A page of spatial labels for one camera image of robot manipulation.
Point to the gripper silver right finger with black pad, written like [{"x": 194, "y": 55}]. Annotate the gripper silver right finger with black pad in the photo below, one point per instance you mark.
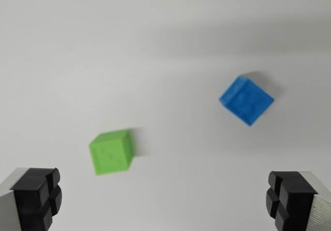
[{"x": 294, "y": 197}]

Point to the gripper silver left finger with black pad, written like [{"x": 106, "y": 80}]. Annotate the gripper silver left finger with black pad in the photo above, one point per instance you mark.
[{"x": 28, "y": 197}]

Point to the green soft toy cube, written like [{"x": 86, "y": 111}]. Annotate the green soft toy cube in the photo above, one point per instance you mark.
[{"x": 111, "y": 153}]

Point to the blue soft toy cube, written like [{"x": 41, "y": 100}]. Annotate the blue soft toy cube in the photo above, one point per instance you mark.
[{"x": 245, "y": 99}]

